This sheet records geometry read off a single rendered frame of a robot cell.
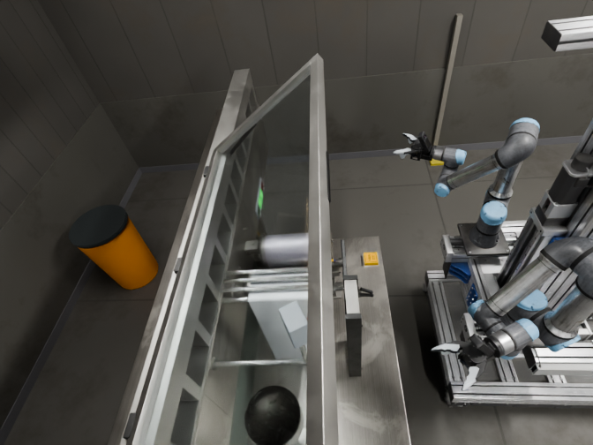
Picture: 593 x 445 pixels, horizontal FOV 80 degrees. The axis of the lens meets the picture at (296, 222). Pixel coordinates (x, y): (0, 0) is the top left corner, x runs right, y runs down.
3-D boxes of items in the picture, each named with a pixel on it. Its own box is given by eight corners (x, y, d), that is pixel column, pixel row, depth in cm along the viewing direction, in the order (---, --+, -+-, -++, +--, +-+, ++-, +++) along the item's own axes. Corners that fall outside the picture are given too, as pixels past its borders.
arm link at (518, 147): (539, 162, 147) (441, 202, 188) (542, 147, 153) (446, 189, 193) (521, 143, 145) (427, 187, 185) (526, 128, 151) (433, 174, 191)
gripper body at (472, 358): (470, 378, 119) (500, 363, 121) (475, 365, 114) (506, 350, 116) (455, 358, 125) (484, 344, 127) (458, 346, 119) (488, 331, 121)
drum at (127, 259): (107, 294, 308) (57, 248, 258) (123, 255, 336) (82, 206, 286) (154, 292, 303) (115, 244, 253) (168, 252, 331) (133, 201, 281)
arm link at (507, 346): (516, 343, 116) (497, 324, 122) (505, 350, 115) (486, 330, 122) (512, 355, 121) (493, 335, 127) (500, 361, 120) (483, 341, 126)
